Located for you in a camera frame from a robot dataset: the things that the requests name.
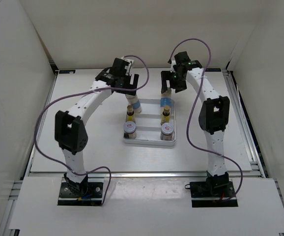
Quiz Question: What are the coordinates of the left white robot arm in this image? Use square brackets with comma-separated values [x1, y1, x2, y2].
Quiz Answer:
[55, 58, 139, 197]

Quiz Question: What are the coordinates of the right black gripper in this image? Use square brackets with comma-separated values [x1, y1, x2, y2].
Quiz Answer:
[161, 70, 187, 94]

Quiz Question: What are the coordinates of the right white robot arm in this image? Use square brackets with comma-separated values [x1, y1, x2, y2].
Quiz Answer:
[161, 51, 230, 197]

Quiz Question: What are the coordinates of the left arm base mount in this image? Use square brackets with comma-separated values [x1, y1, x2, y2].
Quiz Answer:
[57, 181, 104, 207]

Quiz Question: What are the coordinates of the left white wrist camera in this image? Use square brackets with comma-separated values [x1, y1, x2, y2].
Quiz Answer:
[121, 57, 134, 76]

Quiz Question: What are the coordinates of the white divided organizer tray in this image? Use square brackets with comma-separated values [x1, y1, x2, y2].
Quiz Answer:
[123, 99, 176, 147]

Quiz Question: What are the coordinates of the purple cable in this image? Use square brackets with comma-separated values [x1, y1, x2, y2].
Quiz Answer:
[33, 55, 150, 206]
[168, 38, 243, 201]

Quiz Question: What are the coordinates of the aluminium front rail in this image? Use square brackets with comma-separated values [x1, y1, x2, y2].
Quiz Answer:
[28, 172, 206, 178]

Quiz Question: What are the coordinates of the short spice jar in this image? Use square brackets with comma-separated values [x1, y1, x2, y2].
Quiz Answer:
[123, 121, 137, 139]
[160, 122, 174, 141]

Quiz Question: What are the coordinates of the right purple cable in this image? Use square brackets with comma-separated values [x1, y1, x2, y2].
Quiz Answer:
[168, 38, 243, 201]

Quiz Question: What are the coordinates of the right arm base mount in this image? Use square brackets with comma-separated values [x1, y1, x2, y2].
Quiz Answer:
[184, 181, 238, 208]

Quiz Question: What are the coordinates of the tall white shaker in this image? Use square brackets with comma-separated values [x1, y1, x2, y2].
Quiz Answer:
[160, 88, 171, 108]
[125, 94, 142, 114]

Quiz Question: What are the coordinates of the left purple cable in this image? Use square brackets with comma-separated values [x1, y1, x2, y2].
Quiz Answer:
[33, 55, 150, 206]

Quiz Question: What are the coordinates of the yellow label bottle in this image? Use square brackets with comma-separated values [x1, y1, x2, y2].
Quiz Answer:
[126, 105, 136, 123]
[161, 105, 170, 125]

